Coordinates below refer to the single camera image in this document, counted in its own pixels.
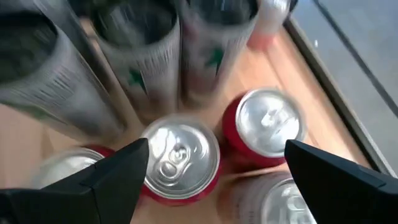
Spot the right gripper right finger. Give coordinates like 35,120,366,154
284,139,398,224

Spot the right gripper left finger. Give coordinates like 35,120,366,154
0,138,150,224

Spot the red cola can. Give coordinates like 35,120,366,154
139,114,222,207
222,88,308,169
30,144,116,191

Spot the short silver white can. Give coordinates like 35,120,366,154
217,170,318,224

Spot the short white pink can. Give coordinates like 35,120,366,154
247,0,292,51

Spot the wooden shelf with black frame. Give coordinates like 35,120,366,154
0,15,290,224

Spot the black aluminium table frame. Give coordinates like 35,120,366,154
284,17,391,177

